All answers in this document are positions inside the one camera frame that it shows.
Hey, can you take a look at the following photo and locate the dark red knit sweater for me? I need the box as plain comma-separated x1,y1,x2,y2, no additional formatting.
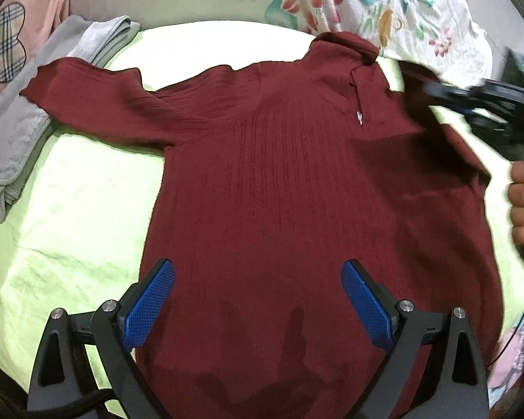
22,33,503,418

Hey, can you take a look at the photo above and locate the light green bed sheet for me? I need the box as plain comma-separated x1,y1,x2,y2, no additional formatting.
0,23,524,385

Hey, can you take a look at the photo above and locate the white floral quilt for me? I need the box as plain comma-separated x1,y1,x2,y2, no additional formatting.
70,0,492,87

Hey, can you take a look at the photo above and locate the grey folded garment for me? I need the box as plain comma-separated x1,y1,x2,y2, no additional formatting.
0,15,140,224

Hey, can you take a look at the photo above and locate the pink pillow with plaid hearts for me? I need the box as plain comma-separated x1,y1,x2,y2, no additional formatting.
0,0,70,93

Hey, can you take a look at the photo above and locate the thin black cable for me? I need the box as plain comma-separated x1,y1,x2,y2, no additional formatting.
486,265,524,367

